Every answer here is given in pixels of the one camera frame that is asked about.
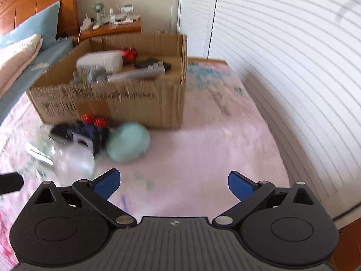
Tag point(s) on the clear spray bottle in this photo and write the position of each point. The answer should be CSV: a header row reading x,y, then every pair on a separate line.
x,y
112,17

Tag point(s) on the small green desk fan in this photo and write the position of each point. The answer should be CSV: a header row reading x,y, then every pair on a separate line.
x,y
98,8

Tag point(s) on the brown cardboard box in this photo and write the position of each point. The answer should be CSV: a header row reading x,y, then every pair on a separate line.
x,y
141,104

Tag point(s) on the white bottle with green label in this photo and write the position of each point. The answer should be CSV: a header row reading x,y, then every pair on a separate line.
x,y
101,60

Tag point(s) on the white desktop stand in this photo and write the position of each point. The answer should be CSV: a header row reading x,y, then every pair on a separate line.
x,y
127,12

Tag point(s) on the pink floral bed sheet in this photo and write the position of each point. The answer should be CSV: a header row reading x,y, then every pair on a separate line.
x,y
197,152

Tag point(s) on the wooden nightstand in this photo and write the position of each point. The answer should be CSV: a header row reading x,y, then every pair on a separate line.
x,y
118,29

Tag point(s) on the wooden bed headboard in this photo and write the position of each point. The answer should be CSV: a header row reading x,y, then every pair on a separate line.
x,y
28,8

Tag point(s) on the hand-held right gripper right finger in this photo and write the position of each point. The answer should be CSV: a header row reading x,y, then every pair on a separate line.
x,y
239,185

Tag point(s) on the red toy train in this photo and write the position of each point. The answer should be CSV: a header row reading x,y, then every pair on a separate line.
x,y
130,54

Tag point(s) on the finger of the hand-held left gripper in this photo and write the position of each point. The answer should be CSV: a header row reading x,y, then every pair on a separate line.
x,y
10,183

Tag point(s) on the wide white louvered door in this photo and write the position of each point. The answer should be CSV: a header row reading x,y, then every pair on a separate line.
x,y
296,76

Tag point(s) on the gold-filled jar with silver lid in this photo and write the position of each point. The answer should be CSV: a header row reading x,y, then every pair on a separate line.
x,y
132,74

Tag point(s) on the dark blue toy train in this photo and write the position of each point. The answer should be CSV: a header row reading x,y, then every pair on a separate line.
x,y
93,132

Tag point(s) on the pink floral quilt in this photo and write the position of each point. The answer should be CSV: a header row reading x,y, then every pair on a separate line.
x,y
17,59

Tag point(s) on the clear plastic jar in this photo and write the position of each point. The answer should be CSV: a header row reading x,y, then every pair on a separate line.
x,y
73,161

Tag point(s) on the narrow white louvered door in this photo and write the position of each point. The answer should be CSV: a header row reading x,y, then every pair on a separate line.
x,y
197,14

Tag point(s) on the large blue floral pillow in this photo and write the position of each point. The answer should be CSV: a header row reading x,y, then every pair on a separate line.
x,y
42,25

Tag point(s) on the mint green rounded case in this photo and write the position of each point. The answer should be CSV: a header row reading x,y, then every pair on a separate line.
x,y
127,144

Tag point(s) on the black digital timer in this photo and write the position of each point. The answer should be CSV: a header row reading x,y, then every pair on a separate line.
x,y
146,63

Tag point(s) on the blue bed sheet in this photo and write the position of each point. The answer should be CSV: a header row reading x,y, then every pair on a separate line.
x,y
48,59

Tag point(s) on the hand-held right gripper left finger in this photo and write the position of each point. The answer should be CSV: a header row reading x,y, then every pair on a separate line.
x,y
107,184

